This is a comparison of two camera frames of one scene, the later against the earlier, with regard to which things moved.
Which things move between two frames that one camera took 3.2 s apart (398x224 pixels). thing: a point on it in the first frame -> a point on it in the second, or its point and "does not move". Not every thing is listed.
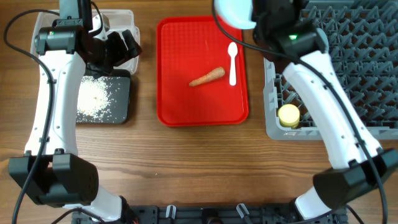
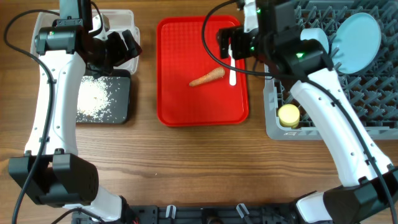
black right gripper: [296, 11] -> [237, 37]
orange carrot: [216, 73] does not move
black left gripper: [120, 53] does not move
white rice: [92, 99] does not move
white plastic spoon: [232, 48] does not move
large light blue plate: [236, 13] -> [356, 43]
